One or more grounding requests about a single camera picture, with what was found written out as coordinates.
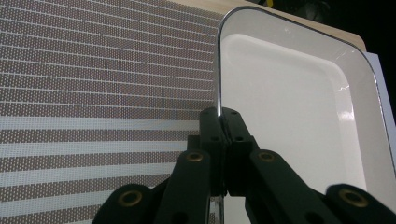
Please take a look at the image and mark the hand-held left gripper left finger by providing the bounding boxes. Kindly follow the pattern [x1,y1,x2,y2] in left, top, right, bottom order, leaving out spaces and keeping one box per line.
[186,106,232,197]

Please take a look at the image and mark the white square plate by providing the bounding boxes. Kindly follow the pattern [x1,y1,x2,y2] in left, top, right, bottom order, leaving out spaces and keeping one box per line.
[208,6,396,224]

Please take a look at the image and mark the striped brown placemat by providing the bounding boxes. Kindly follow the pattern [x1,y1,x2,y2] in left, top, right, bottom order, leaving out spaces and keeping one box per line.
[0,0,224,224]

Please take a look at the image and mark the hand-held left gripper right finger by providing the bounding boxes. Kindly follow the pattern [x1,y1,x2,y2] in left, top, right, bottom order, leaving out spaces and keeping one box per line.
[221,106,260,197]

